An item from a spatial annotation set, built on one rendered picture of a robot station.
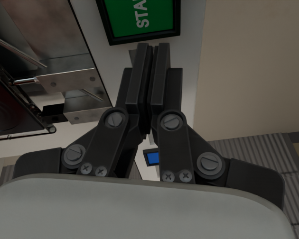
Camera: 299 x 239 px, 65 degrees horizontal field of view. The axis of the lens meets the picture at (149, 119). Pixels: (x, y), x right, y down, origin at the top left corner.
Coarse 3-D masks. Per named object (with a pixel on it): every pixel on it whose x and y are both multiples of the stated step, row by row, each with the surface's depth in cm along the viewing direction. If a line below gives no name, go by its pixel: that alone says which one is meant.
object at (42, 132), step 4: (24, 132) 40; (28, 132) 40; (32, 132) 40; (36, 132) 40; (40, 132) 40; (44, 132) 40; (48, 132) 40; (0, 136) 40; (4, 136) 40; (8, 136) 40; (12, 136) 40; (16, 136) 40; (20, 136) 40; (24, 136) 40; (28, 136) 40; (32, 136) 41; (0, 140) 41
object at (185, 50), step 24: (72, 0) 16; (192, 0) 16; (96, 24) 17; (192, 24) 18; (96, 48) 19; (120, 48) 19; (192, 48) 20; (120, 72) 22; (192, 72) 23; (192, 96) 26; (192, 120) 30; (144, 144) 34; (144, 168) 43
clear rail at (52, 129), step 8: (0, 64) 28; (0, 72) 28; (0, 80) 29; (8, 80) 29; (8, 88) 30; (16, 88) 31; (16, 96) 32; (24, 96) 32; (24, 104) 33; (32, 104) 34; (32, 112) 35; (40, 112) 36; (40, 120) 37; (48, 128) 39
